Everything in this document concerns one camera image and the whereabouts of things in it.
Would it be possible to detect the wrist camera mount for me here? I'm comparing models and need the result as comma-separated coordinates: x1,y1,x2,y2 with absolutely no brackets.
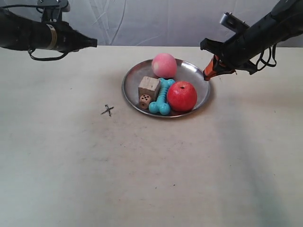
37,0,70,22
220,12,250,33

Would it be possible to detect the pink peach toy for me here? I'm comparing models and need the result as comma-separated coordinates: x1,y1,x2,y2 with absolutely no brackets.
151,53,177,79

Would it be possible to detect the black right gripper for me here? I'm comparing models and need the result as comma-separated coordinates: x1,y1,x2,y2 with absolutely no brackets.
200,26,255,81

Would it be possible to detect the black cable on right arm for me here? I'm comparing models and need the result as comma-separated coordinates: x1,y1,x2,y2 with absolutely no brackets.
253,44,277,71

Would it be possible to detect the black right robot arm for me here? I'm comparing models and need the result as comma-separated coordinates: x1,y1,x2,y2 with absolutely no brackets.
200,0,303,81

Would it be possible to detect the white backdrop cloth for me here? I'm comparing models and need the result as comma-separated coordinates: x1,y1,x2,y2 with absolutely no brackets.
0,0,303,48

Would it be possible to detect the teal rubber bone toy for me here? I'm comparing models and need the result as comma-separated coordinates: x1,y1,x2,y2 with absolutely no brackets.
148,78,175,115

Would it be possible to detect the red apple toy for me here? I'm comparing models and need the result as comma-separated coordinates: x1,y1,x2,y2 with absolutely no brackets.
167,81,197,112

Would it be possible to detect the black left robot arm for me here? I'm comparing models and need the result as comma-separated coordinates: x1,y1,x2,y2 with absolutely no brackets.
0,9,98,53

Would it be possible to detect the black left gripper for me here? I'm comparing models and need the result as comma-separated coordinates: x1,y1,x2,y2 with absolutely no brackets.
62,22,98,52

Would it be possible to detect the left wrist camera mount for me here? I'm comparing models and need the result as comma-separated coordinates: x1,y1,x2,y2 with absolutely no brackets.
37,0,70,22

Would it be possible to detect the large wooden cube block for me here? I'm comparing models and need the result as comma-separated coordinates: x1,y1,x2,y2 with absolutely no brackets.
138,76,161,101

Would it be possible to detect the round silver metal plate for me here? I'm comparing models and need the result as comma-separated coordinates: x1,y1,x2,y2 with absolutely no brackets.
122,59,211,118

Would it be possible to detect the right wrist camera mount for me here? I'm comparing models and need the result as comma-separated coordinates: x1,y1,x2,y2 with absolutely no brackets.
220,12,250,33

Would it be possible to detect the small wooden die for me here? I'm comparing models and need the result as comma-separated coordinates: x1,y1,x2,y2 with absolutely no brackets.
139,94,152,109

